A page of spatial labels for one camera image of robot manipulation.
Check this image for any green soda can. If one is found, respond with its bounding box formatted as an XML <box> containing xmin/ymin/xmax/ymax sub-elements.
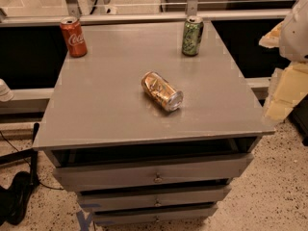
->
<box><xmin>182</xmin><ymin>15</ymin><xmax>204</xmax><ymax>56</ymax></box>

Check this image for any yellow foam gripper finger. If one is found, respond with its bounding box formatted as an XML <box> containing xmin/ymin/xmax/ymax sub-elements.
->
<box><xmin>264</xmin><ymin>62</ymin><xmax>308</xmax><ymax>123</ymax></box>
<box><xmin>259</xmin><ymin>22</ymin><xmax>283</xmax><ymax>48</ymax></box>

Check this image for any grey metal railing frame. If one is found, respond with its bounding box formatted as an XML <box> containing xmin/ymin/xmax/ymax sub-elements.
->
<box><xmin>0</xmin><ymin>0</ymin><xmax>294</xmax><ymax>26</ymax></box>

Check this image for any orange gold soda can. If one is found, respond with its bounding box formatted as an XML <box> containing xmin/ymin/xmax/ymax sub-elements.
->
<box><xmin>141</xmin><ymin>71</ymin><xmax>184</xmax><ymax>112</ymax></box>

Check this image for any white object at left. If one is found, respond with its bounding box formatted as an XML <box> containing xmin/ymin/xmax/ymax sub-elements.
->
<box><xmin>0</xmin><ymin>79</ymin><xmax>13</xmax><ymax>102</ymax></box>

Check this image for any black cable bundle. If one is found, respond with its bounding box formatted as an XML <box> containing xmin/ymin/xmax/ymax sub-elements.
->
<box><xmin>0</xmin><ymin>122</ymin><xmax>65</xmax><ymax>226</ymax></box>

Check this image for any blue tape cross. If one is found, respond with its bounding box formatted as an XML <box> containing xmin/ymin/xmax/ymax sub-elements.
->
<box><xmin>76</xmin><ymin>208</ymin><xmax>103</xmax><ymax>231</ymax></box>

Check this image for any grey drawer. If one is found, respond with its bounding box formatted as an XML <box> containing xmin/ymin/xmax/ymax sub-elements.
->
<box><xmin>93</xmin><ymin>203</ymin><xmax>218</xmax><ymax>226</ymax></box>
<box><xmin>78</xmin><ymin>185</ymin><xmax>231</xmax><ymax>212</ymax></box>
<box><xmin>53</xmin><ymin>153</ymin><xmax>253</xmax><ymax>192</ymax></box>

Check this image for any red Coca-Cola can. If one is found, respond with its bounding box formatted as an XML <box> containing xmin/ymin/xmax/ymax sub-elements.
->
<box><xmin>60</xmin><ymin>16</ymin><xmax>88</xmax><ymax>58</ymax></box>

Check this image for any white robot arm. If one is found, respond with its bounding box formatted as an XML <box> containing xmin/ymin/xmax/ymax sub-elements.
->
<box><xmin>259</xmin><ymin>0</ymin><xmax>308</xmax><ymax>123</ymax></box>

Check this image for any middle grey drawer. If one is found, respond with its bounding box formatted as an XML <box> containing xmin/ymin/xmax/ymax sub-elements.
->
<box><xmin>78</xmin><ymin>185</ymin><xmax>231</xmax><ymax>212</ymax></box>

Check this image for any bottom grey drawer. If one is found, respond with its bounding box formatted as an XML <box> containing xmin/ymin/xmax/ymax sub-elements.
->
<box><xmin>93</xmin><ymin>203</ymin><xmax>218</xmax><ymax>226</ymax></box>

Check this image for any grey drawer cabinet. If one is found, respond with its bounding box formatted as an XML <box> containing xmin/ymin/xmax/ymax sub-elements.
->
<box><xmin>32</xmin><ymin>20</ymin><xmax>276</xmax><ymax>227</ymax></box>

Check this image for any top grey drawer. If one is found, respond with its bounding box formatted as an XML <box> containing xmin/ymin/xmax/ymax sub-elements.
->
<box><xmin>53</xmin><ymin>153</ymin><xmax>253</xmax><ymax>192</ymax></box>

